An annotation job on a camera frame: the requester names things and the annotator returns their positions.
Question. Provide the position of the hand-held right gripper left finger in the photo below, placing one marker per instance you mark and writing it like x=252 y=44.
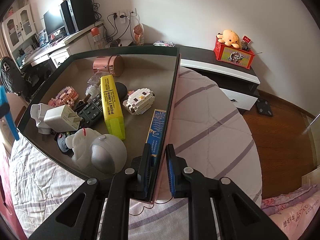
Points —
x=147 y=170

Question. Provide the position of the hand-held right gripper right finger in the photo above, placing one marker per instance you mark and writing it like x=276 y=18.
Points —
x=171 y=175

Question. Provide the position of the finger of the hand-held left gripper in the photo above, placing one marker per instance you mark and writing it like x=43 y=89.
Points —
x=10 y=117

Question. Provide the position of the white figure with silver ball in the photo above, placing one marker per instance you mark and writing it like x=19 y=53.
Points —
x=107 y=152

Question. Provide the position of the white charger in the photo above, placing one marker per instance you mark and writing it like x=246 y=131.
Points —
x=60 y=117

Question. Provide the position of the pink brick figure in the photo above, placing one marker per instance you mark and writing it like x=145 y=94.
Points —
x=65 y=96

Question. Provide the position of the white brick cat figure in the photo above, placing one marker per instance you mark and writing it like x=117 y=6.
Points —
x=138 y=101

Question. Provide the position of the yellow highlighter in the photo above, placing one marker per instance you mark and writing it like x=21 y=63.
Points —
x=112 y=110

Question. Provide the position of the black remote control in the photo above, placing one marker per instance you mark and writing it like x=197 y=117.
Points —
x=92 y=110

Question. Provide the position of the black oval object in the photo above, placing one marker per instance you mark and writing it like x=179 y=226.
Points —
x=121 y=90

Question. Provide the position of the clear glass cup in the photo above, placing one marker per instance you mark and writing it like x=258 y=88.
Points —
x=95 y=82

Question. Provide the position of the pink cardboard box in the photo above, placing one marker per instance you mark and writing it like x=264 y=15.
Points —
x=145 y=62

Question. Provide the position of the rose gold cylinder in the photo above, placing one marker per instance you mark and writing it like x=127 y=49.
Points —
x=107 y=65

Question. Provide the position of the dark jacket with skull print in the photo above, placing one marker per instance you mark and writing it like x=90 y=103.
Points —
x=11 y=77

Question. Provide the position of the black office chair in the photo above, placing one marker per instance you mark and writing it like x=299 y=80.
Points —
x=37 y=77

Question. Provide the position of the red pink blanket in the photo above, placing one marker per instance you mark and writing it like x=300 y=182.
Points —
x=5 y=192

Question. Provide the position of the blue white box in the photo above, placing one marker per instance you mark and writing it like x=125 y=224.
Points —
x=42 y=38

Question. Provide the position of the white desk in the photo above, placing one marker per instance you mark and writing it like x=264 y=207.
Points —
x=62 y=47

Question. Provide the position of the white glass-door cabinet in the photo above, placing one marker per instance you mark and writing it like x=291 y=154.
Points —
x=17 y=27

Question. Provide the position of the black computer monitor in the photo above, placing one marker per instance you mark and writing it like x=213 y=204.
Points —
x=53 y=22

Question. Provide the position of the black floor scale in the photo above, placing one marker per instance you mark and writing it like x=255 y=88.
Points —
x=265 y=107

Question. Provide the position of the water bottle with orange cap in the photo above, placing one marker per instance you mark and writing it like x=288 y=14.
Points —
x=97 y=40

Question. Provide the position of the black and white low cabinet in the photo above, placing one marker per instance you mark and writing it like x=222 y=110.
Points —
x=200 y=55

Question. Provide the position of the black computer tower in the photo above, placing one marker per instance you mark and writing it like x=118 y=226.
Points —
x=80 y=12

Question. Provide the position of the snack packet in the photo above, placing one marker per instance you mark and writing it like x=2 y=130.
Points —
x=163 y=43

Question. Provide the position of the small dark cylinder object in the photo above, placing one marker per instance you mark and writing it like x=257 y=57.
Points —
x=116 y=44

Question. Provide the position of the white low side cabinet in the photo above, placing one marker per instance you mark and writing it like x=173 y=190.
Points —
x=126 y=42

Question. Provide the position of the pink printed bedding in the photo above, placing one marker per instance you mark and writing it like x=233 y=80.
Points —
x=295 y=217

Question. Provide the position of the red storage box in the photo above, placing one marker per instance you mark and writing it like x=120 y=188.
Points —
x=232 y=57

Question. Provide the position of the orange plastic bag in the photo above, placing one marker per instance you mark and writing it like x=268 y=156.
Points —
x=139 y=35

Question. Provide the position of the yellow octopus plush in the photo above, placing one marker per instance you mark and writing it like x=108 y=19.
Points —
x=230 y=38

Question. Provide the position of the small red card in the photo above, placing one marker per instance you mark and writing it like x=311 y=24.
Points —
x=246 y=40

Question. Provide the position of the white wall socket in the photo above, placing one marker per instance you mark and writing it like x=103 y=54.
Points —
x=115 y=13
x=132 y=11
x=122 y=13

